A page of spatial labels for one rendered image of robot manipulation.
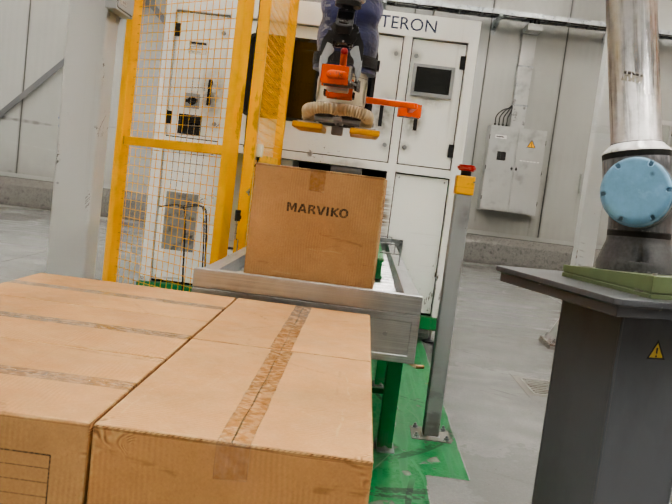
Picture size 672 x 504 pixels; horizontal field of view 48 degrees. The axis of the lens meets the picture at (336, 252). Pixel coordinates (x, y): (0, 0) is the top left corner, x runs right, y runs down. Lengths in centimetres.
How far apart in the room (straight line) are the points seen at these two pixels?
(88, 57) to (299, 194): 122
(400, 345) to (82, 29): 178
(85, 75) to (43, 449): 221
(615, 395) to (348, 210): 93
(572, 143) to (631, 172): 980
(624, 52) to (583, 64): 985
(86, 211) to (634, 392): 215
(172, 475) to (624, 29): 135
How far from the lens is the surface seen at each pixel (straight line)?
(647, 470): 206
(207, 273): 233
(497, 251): 1121
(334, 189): 231
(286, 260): 234
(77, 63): 322
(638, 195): 178
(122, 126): 367
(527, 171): 1112
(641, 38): 188
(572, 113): 1160
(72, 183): 320
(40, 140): 1200
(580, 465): 202
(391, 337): 232
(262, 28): 361
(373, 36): 266
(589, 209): 530
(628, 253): 196
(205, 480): 112
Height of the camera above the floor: 92
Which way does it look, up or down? 5 degrees down
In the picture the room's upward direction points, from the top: 7 degrees clockwise
